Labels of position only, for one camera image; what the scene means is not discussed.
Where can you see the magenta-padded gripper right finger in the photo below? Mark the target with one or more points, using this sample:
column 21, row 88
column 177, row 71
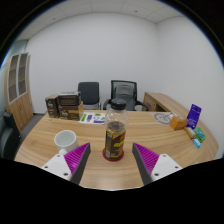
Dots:
column 148, row 159

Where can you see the round grey white pad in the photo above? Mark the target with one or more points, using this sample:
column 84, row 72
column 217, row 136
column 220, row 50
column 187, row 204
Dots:
column 162, row 118

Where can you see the white ceramic mug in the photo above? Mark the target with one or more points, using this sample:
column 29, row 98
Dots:
column 66, row 140

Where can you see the small blue box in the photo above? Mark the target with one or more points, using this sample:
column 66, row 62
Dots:
column 196, row 143

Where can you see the wooden side desk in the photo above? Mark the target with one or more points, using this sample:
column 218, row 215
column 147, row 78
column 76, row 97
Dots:
column 161, row 100

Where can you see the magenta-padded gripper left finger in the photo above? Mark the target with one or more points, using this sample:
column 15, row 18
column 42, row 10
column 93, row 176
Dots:
column 75, row 159

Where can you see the green flat box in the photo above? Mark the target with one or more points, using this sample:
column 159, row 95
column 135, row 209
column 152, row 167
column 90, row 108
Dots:
column 200, row 134

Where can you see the small yellow box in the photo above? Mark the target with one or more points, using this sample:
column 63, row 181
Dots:
column 190, row 132

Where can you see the black mesh-back office chair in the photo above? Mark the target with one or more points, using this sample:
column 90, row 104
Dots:
column 124, row 91

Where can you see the black leather sofa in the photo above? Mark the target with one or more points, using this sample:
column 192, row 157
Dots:
column 8, row 136

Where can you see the brown cardboard box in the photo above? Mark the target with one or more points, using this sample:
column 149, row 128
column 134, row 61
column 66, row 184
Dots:
column 70, row 113

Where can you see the wooden glass-door shelf cabinet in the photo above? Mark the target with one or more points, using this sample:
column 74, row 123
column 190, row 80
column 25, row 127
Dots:
column 18, row 110

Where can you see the black solid-back office chair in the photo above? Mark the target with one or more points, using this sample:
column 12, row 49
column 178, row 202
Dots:
column 88, row 93

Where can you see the flat dark brown box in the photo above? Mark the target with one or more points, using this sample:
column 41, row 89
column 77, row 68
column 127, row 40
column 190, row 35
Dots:
column 69, row 98

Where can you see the orange cardboard box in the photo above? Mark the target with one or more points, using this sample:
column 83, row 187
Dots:
column 178, row 123

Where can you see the clear black-capped drink bottle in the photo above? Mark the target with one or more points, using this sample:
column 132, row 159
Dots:
column 115, row 133

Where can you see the purple standing card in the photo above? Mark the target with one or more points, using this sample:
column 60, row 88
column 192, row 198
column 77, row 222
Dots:
column 194, row 116

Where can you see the white green purple leaflet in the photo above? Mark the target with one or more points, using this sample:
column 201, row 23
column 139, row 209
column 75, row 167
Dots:
column 93, row 118

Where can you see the flat round red coaster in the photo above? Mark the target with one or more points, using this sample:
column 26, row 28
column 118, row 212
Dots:
column 103, row 155

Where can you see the small dark brown box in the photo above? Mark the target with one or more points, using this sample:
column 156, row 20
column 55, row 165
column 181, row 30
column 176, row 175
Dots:
column 52, row 106

